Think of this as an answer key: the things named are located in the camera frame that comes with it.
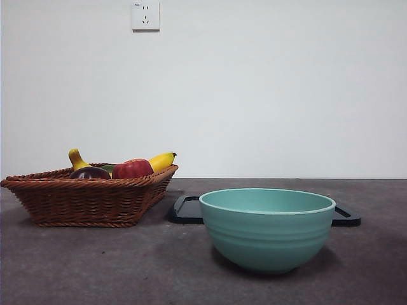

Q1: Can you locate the teal ribbed bowl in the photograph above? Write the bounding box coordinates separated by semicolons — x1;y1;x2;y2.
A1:
198;187;336;275

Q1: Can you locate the dark purple plum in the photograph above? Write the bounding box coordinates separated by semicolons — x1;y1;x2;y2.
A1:
69;166;111;180

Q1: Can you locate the black rectangular tray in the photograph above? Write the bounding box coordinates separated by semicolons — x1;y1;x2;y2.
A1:
168;195;362;227

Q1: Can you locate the red apple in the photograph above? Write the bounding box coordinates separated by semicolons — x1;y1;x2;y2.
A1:
111;158;155;180

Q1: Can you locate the yellow banana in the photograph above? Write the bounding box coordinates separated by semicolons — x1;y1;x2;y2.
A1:
68;148;178;180

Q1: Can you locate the brown wicker basket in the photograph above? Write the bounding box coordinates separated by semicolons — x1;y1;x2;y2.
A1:
0;163;179;228

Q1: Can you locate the white wall socket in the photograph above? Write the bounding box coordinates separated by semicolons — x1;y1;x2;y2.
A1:
132;0;161;32

